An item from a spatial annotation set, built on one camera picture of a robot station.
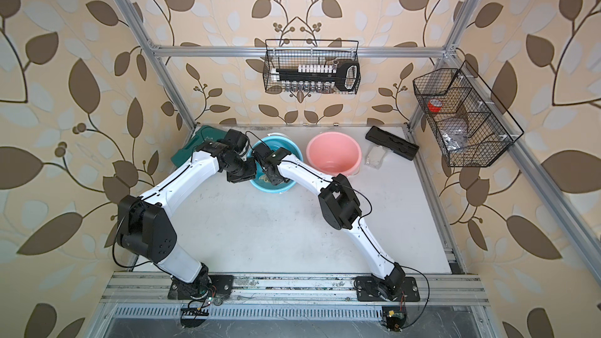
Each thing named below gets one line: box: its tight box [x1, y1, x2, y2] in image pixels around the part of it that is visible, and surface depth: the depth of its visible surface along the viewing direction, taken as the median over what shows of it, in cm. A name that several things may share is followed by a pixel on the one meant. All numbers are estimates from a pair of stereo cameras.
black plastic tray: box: [365, 125, 420, 161], surface depth 114 cm
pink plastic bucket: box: [305, 130, 363, 178], surface depth 93 cm
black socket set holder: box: [270, 61, 360, 94], surface depth 86 cm
